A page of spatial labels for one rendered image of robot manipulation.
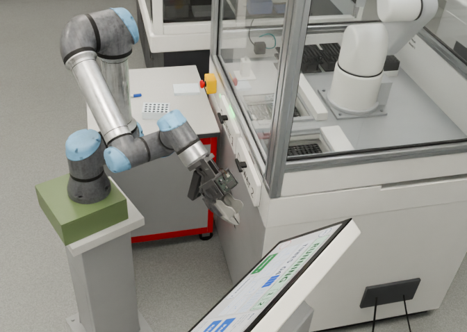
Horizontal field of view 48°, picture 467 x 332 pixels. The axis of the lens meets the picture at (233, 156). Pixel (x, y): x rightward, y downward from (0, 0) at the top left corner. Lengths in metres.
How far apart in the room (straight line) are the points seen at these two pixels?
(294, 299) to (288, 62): 0.65
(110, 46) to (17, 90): 2.68
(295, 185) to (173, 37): 1.37
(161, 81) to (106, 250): 1.04
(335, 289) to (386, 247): 0.29
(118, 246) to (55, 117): 1.98
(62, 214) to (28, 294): 0.98
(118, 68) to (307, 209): 0.81
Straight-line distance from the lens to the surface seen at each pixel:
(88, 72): 1.56
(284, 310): 1.22
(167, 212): 2.69
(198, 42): 2.94
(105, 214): 1.92
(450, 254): 2.51
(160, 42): 2.91
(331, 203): 1.93
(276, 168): 1.72
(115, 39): 1.65
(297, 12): 1.44
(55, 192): 1.99
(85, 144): 1.81
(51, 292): 2.80
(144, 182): 2.53
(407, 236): 2.26
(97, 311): 2.30
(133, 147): 1.49
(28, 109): 4.05
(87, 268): 2.09
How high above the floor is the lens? 2.17
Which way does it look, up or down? 39 degrees down
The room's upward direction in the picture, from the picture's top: 4 degrees clockwise
